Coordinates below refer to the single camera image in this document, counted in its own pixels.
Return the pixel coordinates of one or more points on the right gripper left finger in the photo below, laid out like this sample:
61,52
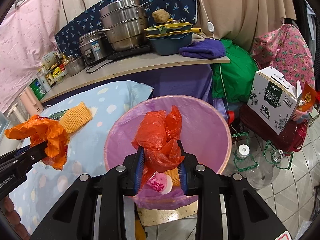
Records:
94,206

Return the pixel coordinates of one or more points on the red thermos flask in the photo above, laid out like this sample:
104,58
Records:
299,137

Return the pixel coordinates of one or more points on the light blue dotted tablecloth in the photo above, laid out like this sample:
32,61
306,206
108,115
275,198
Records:
45,185

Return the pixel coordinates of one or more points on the steel rice cooker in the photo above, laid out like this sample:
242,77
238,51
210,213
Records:
94,46

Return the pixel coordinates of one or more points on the green fabric bundle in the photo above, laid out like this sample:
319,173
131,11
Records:
233,81

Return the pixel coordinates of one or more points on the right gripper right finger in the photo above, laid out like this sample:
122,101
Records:
248,215

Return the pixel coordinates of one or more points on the beige curtain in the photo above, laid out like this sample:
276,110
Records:
243,20

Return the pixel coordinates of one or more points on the pink floral paper cup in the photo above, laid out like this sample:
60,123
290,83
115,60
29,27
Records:
161,183

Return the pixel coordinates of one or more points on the black induction cooktop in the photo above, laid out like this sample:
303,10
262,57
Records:
119,55

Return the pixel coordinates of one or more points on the red plastic bag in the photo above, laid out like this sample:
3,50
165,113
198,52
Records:
158,134

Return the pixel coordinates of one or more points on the cream electric kettle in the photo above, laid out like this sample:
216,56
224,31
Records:
17,110

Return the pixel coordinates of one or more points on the dark teal plastic basin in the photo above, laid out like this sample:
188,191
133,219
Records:
171,44

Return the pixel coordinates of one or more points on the person's left hand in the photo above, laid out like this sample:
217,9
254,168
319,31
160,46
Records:
13,217

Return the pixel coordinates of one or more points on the pink trash bin with liner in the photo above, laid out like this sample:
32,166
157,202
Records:
204,134

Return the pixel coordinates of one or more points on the clear plastic jug metal cap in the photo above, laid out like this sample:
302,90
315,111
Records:
267,170

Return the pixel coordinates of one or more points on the wooden stool under bin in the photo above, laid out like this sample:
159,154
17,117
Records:
157,217

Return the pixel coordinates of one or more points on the large steel steamer pot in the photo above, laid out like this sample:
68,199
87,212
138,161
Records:
124,22

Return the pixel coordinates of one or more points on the orange plastic bag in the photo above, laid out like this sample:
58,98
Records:
41,129

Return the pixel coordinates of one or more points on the green white box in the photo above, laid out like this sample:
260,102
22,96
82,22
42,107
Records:
38,89

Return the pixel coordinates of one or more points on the white milk gift box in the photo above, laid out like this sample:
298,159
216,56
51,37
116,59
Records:
273,98

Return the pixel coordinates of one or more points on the brown loofah sponge on basin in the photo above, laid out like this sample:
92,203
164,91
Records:
160,16

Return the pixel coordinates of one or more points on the purple folded towel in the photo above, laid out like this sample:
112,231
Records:
207,49

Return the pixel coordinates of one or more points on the orange foam fruit net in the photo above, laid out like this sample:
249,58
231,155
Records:
75,118

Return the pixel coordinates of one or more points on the clear plastic jug white cap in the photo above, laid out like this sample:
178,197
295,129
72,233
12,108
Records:
241,161

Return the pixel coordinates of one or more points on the pink dotted curtain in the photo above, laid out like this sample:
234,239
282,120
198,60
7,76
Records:
27,34

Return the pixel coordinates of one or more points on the pink pineapple print cloth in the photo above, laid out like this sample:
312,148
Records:
286,51

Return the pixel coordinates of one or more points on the navy patterned backsplash cloth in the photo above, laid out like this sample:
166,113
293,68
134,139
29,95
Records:
68,37

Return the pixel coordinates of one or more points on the pink electric kettle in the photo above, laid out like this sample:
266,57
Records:
30,102

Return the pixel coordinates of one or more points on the small steel bowl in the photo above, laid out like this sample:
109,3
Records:
76,65

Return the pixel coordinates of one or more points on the white cord switch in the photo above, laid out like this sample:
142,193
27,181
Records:
210,27

